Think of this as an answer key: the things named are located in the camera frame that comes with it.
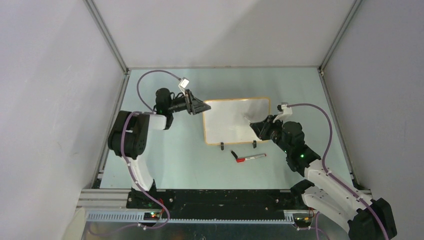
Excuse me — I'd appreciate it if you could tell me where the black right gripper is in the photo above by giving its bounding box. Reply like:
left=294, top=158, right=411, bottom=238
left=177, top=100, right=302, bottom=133
left=250, top=115, right=291, bottom=155

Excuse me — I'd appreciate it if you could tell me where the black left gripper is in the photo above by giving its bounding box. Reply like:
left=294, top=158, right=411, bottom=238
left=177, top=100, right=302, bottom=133
left=167, top=89, right=211, bottom=116

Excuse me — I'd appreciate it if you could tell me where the yellow framed whiteboard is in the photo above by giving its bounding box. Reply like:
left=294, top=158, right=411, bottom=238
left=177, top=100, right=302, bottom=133
left=202, top=97, right=271, bottom=145

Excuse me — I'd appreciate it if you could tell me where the black marker cap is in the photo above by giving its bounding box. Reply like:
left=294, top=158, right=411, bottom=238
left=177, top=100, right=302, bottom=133
left=230, top=150, right=238, bottom=159

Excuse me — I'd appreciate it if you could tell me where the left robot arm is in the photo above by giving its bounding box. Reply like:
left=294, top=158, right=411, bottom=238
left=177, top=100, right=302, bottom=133
left=107, top=88, right=212, bottom=208

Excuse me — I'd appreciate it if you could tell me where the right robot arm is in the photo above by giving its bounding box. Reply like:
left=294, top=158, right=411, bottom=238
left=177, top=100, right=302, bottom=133
left=249, top=115, right=398, bottom=240

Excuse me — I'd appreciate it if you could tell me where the red whiteboard marker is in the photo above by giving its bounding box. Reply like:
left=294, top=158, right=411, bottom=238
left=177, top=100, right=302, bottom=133
left=236, top=153, right=267, bottom=163

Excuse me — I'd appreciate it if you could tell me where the right controller board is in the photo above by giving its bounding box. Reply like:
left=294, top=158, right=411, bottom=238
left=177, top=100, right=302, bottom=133
left=293, top=217, right=314, bottom=228

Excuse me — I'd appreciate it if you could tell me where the controller board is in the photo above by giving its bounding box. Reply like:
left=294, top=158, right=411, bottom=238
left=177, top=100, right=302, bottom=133
left=293, top=217, right=314, bottom=228
left=143, top=212, right=162, bottom=221

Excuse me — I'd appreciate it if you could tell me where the left controller board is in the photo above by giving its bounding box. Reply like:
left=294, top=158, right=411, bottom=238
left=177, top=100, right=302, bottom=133
left=143, top=212, right=162, bottom=221

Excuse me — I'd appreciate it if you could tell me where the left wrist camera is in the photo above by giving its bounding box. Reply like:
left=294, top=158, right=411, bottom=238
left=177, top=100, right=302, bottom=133
left=178, top=77, right=190, bottom=95

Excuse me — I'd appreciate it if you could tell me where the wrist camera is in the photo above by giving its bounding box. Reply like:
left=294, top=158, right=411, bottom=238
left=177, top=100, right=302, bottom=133
left=272, top=102, right=293, bottom=123
left=178, top=77, right=190, bottom=95

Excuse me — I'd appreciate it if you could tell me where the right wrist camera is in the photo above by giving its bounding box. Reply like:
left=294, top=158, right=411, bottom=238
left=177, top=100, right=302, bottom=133
left=272, top=102, right=293, bottom=123

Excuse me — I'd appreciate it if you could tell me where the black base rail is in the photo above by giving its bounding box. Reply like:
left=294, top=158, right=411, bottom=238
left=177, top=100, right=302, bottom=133
left=126, top=189, right=308, bottom=221

